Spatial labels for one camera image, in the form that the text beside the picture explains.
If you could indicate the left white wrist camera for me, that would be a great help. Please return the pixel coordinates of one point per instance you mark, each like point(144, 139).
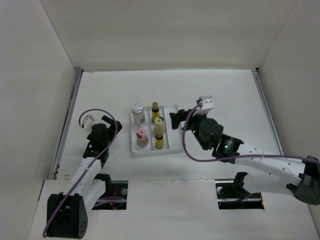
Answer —
point(88, 122)

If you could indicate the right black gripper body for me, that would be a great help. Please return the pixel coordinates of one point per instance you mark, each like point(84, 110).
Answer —
point(195, 131)

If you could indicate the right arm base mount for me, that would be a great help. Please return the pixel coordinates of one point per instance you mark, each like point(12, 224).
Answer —
point(231, 194)

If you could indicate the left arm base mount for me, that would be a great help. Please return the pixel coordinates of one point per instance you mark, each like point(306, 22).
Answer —
point(115, 195)

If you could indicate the tall yellow brown-capped bottle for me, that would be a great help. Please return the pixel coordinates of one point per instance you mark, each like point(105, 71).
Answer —
point(159, 141)

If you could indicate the yellow-capped spice jar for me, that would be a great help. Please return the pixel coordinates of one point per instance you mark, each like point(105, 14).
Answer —
point(159, 126)

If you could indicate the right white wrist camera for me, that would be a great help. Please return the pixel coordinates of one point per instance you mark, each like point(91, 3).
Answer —
point(205, 103)

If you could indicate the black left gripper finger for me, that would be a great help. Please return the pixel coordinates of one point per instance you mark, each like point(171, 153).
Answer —
point(116, 126)
point(107, 120)

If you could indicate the right aluminium frame rail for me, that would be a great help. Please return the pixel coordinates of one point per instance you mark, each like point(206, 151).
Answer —
point(264, 138)

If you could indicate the left aluminium frame rail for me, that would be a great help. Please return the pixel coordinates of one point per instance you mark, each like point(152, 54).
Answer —
point(70, 108)

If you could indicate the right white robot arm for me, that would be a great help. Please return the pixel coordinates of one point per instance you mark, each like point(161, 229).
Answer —
point(303, 184)

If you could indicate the aluminium frame rail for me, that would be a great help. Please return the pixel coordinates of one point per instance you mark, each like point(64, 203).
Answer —
point(70, 108)
point(264, 138)

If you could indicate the white bottle silver cap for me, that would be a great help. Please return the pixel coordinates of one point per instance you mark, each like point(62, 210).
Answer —
point(137, 110)

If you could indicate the pink-capped spice jar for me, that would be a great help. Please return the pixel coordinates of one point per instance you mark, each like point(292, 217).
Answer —
point(142, 139)

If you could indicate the white three-compartment tray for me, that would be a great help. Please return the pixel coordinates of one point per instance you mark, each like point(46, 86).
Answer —
point(172, 139)

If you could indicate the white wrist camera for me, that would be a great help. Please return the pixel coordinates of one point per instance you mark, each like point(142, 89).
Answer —
point(205, 103)
point(88, 122)

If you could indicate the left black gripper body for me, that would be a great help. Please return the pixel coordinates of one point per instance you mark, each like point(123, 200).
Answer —
point(110, 134)

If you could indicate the small yellow brown-capped bottle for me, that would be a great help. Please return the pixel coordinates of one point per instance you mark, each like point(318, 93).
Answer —
point(155, 110)

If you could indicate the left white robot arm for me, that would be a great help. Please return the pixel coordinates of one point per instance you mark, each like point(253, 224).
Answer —
point(67, 211)

